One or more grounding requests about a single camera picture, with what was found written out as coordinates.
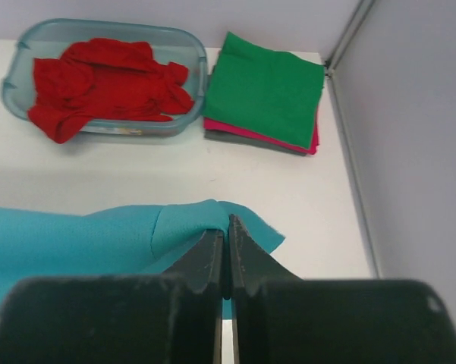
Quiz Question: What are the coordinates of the folded grey t shirt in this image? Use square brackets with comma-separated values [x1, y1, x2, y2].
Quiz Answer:
[204, 130, 307, 156]

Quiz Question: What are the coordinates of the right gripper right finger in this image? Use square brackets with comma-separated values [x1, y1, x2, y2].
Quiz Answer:
[229, 216, 456, 363]

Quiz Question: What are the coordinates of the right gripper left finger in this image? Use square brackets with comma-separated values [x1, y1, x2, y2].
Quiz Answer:
[0, 231, 224, 363]

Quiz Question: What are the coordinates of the red t shirt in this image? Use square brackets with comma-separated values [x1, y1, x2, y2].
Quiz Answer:
[27, 38, 194, 143]

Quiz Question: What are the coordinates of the folded green t shirt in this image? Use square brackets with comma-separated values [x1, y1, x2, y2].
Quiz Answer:
[203, 32, 325, 148]

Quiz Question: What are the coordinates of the clear blue plastic bin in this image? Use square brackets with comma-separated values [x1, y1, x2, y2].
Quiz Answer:
[1, 19, 208, 143]

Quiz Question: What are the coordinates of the right aluminium table rail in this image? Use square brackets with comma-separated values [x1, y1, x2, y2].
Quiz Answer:
[326, 71, 381, 279]

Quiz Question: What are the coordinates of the folded pink t shirt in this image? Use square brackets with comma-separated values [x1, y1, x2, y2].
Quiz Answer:
[203, 117, 319, 155]

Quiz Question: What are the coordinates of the teal t shirt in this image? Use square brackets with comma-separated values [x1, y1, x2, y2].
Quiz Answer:
[0, 199, 285, 304]

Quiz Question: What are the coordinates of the right aluminium frame post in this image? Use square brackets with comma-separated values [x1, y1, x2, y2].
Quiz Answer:
[324, 0, 377, 77]

